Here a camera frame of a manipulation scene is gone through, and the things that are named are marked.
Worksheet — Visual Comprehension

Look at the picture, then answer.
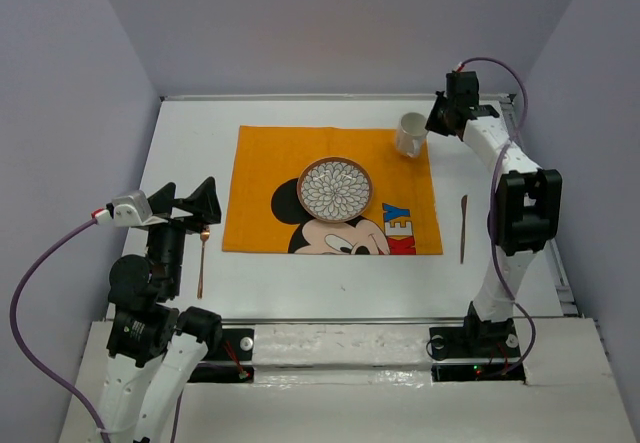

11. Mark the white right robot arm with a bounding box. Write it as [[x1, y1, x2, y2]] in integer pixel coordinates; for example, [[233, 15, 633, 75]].
[[426, 69, 562, 360]]

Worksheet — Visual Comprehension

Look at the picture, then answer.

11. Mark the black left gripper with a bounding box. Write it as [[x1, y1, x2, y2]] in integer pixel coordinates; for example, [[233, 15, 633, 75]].
[[146, 174, 222, 294]]

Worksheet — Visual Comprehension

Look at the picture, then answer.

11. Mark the copper fork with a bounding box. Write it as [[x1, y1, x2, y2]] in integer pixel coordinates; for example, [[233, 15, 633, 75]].
[[196, 226, 210, 300]]

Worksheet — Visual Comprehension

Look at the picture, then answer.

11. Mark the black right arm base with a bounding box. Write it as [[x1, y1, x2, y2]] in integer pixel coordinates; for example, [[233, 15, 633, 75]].
[[425, 324, 526, 383]]

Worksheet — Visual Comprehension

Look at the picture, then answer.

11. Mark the copper knife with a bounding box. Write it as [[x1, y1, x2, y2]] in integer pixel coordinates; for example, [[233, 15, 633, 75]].
[[459, 194, 468, 265]]

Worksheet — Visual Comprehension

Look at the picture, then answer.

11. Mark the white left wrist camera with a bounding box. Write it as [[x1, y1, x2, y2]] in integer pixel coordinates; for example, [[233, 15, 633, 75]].
[[91, 190, 168, 228]]

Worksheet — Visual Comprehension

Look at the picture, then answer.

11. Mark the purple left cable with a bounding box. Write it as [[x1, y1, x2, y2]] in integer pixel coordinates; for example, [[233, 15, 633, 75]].
[[8, 215, 184, 443]]

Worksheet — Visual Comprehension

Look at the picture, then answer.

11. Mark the patterned ceramic plate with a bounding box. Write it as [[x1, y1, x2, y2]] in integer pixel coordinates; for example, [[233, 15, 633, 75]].
[[296, 157, 373, 223]]

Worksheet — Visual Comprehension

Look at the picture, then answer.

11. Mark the white ceramic mug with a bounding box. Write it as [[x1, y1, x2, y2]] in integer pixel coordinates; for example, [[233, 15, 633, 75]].
[[395, 112, 428, 158]]

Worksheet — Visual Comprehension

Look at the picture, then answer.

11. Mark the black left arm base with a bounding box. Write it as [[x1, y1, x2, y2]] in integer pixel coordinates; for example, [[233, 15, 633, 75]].
[[189, 326, 255, 384]]

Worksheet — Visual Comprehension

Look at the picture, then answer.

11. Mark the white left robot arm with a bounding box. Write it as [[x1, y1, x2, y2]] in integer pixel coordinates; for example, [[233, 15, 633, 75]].
[[90, 177, 222, 442]]

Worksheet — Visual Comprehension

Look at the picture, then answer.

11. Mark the orange cartoon cloth placemat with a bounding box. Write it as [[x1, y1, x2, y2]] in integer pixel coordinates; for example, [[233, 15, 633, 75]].
[[222, 126, 443, 256]]

